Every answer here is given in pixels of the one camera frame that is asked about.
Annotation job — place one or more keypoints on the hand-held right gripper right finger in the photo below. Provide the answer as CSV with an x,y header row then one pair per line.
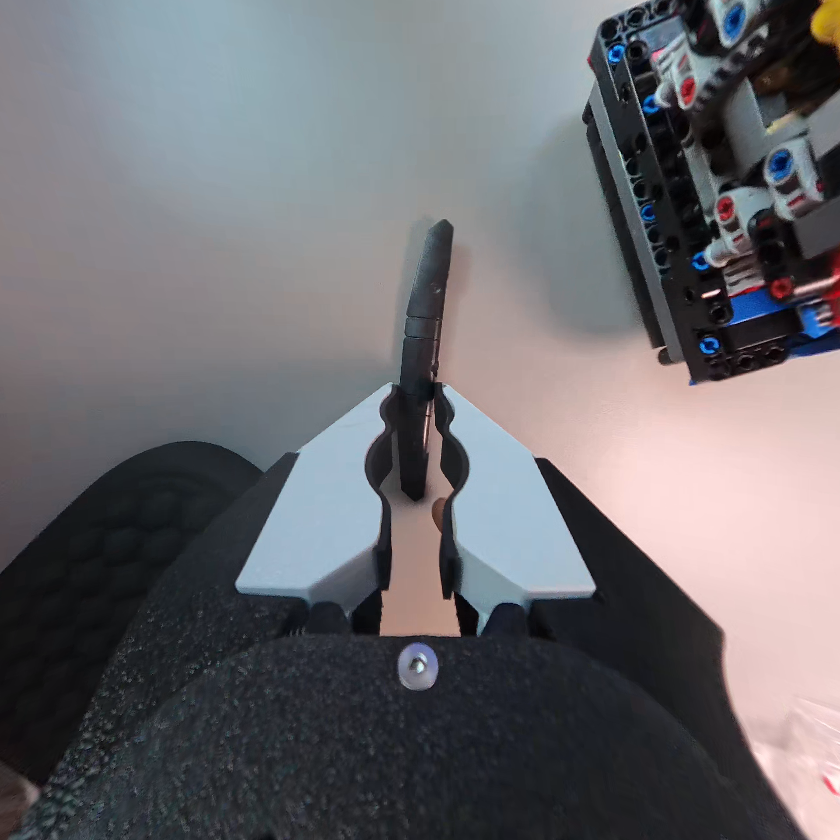
x,y
518,525

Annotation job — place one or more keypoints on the clear plastic bag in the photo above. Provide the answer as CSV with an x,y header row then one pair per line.
x,y
807,761

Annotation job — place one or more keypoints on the toy brick race car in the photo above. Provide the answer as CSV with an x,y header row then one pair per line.
x,y
722,197

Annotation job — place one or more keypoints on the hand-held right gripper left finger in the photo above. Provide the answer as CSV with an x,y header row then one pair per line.
x,y
315,525

